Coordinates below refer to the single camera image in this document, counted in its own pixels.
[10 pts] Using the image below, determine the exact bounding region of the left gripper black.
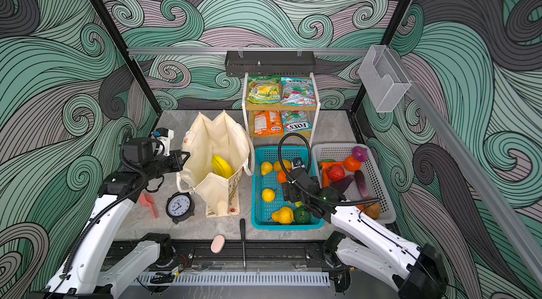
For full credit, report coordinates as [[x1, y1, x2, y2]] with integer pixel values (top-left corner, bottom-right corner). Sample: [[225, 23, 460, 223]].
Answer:
[[143, 149, 190, 182]]

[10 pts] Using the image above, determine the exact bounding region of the orange tangerine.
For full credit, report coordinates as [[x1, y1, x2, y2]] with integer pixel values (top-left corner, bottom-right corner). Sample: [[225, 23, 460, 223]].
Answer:
[[277, 171, 288, 184]]

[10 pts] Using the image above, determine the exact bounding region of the cream canvas grocery bag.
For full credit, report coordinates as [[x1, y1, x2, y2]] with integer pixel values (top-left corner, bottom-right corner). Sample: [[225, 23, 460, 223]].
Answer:
[[176, 111, 255, 217]]

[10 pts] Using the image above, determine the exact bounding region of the large yellow banana bunch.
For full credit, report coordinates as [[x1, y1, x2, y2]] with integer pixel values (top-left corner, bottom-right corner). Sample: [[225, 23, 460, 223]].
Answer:
[[211, 155, 234, 179]]

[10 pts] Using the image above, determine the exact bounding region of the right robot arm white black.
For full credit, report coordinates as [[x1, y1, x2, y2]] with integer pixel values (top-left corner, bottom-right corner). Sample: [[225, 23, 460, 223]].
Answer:
[[282, 157, 448, 298]]

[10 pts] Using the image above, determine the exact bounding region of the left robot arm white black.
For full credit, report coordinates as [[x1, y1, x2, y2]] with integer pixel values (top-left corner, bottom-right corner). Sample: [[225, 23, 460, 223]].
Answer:
[[29, 128, 190, 298]]

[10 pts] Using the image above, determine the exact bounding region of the teal Fox's candy bag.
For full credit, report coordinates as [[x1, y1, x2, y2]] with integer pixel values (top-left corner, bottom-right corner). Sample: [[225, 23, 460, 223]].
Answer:
[[280, 110, 312, 134]]

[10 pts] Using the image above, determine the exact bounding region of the orange snack bag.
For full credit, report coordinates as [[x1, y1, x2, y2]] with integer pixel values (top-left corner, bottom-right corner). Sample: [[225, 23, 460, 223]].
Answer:
[[254, 111, 284, 136]]

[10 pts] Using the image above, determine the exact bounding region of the teal red snack bag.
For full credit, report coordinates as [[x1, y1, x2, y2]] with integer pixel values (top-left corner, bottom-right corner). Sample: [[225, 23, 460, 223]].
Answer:
[[281, 77, 316, 107]]

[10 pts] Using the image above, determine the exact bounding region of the green yellow snack bag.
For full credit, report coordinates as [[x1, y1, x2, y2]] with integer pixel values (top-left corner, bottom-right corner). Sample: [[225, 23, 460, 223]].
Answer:
[[247, 75, 281, 105]]

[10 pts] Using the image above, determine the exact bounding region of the orange carrot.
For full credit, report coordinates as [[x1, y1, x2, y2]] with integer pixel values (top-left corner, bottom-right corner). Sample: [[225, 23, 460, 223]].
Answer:
[[321, 162, 346, 187]]

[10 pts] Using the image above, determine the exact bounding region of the green avocado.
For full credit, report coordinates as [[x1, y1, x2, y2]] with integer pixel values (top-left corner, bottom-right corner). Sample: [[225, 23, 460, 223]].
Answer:
[[294, 206, 312, 225]]

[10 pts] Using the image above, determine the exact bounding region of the yellow mango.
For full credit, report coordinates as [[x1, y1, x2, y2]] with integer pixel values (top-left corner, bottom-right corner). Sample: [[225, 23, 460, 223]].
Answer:
[[273, 159, 292, 172]]

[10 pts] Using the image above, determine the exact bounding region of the yellow pear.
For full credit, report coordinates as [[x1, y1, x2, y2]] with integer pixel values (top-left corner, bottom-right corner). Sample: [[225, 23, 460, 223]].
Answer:
[[272, 207, 294, 225]]

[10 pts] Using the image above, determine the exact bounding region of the yellow lemon lower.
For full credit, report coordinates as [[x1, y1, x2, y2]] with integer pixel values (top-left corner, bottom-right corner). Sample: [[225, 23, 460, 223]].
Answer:
[[261, 188, 276, 203]]

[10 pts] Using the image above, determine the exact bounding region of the yellow lemon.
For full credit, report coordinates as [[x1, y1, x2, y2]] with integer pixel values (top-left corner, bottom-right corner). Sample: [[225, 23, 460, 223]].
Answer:
[[261, 161, 274, 176], [261, 188, 276, 203]]

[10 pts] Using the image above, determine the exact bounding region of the red apple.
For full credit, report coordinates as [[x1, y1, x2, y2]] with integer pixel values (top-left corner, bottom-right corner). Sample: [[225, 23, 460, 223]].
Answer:
[[326, 165, 346, 183]]

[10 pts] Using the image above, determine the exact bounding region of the yellow lemon upper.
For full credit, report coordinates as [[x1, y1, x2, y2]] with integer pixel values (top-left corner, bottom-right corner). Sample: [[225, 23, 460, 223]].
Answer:
[[261, 161, 274, 176]]

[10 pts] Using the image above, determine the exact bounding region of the teal plastic basket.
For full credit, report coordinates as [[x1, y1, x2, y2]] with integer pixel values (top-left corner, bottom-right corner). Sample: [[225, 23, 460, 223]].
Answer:
[[251, 146, 324, 231]]

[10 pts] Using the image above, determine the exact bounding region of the black alarm clock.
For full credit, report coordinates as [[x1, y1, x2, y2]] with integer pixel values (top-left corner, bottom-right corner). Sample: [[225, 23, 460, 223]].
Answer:
[[166, 192, 195, 224]]

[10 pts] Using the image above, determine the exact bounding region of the white plastic basket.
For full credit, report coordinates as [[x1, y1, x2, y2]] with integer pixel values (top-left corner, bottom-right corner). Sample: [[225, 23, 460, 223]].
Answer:
[[311, 143, 397, 226]]

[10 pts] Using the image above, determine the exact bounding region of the orange tomato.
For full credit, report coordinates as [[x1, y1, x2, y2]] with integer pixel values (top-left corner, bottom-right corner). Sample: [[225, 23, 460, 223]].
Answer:
[[343, 156, 362, 172]]

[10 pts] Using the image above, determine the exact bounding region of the dark eggplant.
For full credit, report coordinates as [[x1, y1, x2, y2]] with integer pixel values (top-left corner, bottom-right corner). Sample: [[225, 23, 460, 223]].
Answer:
[[354, 170, 370, 200]]

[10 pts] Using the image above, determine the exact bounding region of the pink plastic scoop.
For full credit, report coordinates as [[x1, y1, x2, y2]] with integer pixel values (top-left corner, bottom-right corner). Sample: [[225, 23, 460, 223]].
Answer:
[[139, 193, 158, 219]]

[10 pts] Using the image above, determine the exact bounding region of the black screwdriver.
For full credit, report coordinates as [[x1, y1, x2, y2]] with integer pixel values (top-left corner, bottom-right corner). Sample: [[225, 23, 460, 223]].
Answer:
[[239, 219, 247, 272]]

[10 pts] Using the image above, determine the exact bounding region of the purple onion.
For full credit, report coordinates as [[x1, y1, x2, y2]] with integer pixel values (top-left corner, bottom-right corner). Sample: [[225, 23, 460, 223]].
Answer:
[[351, 146, 368, 163]]

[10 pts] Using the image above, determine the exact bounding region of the white wooden two-tier shelf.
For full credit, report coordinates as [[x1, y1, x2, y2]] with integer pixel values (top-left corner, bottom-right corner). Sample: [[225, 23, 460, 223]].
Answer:
[[241, 73, 321, 145]]

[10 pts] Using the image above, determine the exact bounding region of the brown potato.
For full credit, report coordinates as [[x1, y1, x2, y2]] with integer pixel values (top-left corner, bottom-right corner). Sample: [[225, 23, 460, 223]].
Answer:
[[363, 202, 381, 220]]

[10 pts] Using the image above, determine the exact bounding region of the pink oval eraser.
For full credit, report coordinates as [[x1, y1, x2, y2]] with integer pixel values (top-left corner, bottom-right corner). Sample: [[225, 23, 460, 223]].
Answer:
[[210, 235, 225, 254]]

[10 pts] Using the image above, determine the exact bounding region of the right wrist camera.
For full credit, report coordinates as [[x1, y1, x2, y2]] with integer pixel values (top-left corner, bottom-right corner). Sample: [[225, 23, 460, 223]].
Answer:
[[292, 157, 305, 169]]

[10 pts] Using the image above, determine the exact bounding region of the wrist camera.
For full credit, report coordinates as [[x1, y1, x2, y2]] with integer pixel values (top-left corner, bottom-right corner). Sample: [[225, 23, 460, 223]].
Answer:
[[152, 128, 174, 156], [292, 157, 305, 169]]

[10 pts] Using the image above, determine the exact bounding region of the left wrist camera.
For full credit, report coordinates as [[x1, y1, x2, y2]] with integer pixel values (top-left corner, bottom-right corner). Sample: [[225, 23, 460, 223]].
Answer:
[[152, 128, 174, 156]]

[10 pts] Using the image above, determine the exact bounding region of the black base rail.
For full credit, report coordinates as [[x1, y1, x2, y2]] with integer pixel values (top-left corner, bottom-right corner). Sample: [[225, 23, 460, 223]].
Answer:
[[171, 239, 346, 269]]

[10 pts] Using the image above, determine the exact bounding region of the white cable duct strip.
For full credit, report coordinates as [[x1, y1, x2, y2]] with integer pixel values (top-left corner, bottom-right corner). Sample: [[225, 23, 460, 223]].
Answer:
[[130, 271, 331, 288]]

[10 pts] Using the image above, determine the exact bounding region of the clear acrylic wall holder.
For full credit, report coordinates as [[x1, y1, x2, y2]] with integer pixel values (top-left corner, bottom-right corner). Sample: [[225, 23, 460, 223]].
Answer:
[[358, 45, 412, 114]]

